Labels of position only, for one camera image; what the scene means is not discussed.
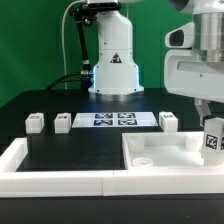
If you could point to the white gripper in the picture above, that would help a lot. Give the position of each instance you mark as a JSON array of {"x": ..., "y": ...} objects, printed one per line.
[{"x": 187, "y": 75}]

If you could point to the white U-shaped fence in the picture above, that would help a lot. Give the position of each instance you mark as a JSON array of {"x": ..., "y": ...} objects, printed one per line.
[{"x": 14, "y": 183}]

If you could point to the white square tabletop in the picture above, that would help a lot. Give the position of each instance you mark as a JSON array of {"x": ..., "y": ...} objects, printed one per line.
[{"x": 166, "y": 153}]

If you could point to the white marker plate with tags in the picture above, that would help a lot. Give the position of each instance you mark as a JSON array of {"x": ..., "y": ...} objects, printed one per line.
[{"x": 114, "y": 119}]

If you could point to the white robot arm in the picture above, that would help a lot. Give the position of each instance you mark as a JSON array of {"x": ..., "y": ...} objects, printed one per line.
[{"x": 116, "y": 76}]

